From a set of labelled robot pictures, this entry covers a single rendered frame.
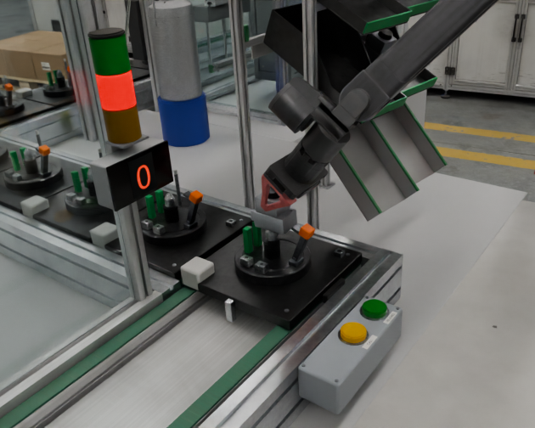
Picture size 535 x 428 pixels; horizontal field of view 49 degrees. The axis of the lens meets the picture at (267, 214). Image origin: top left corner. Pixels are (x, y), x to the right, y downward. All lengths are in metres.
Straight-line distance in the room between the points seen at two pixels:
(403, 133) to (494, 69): 3.72
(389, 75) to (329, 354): 0.42
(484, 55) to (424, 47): 4.20
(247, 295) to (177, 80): 1.02
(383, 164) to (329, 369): 0.54
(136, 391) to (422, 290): 0.59
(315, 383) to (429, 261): 0.51
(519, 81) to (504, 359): 4.11
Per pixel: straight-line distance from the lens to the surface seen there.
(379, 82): 0.88
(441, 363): 1.07
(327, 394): 0.89
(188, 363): 0.98
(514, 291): 1.27
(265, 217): 1.03
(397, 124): 1.41
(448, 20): 0.90
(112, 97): 0.87
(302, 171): 0.93
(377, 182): 1.25
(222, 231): 1.21
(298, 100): 0.90
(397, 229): 1.42
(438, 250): 1.36
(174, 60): 1.88
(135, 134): 0.89
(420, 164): 1.39
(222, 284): 1.05
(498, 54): 5.07
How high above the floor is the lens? 1.57
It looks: 28 degrees down
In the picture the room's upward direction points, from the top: 3 degrees counter-clockwise
